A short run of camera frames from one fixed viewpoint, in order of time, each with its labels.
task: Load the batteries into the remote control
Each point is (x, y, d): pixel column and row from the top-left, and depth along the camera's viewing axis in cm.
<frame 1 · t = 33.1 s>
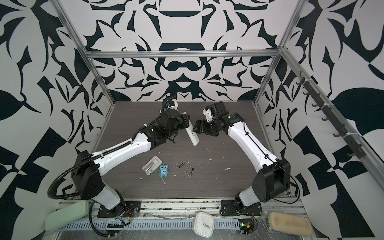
left hand: (190, 113, 76), fingers closed
right hand: (199, 129, 79), fingers open
white remote control: (192, 135, 79), point 22 cm above the table
white battery cover: (151, 165, 88), point 2 cm above the table
blue owl toy: (163, 170, 87), point 2 cm above the table

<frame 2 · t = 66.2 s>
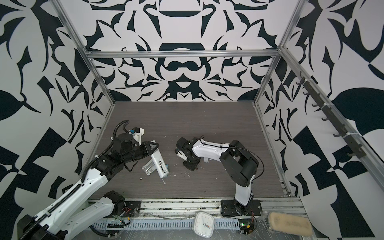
left hand: (158, 142, 75), fingers closed
right hand: (192, 164, 89), fingers closed
white remote control: (159, 162, 74), point 17 cm above the table
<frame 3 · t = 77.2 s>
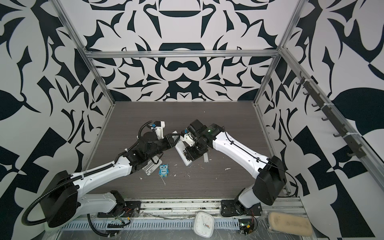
left hand: (181, 132, 75), fingers closed
right hand: (188, 156, 75), fingers closed
white remote control: (181, 146, 77), point 20 cm above the table
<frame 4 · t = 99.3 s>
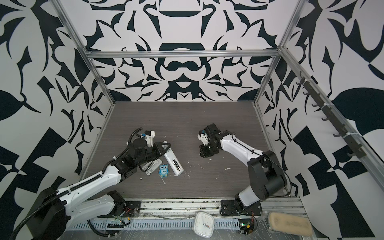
left hand: (171, 142, 77), fingers closed
right hand: (201, 153, 86), fingers closed
white remote control: (173, 162, 77), point 15 cm above the table
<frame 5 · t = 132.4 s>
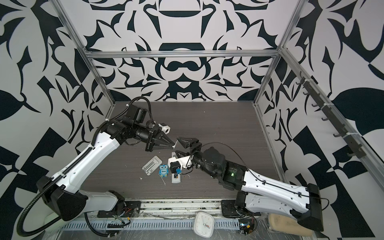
left hand: (174, 145, 58), fingers closed
right hand: (180, 140, 62), fingers open
white remote control: (176, 177, 85), point 2 cm above the table
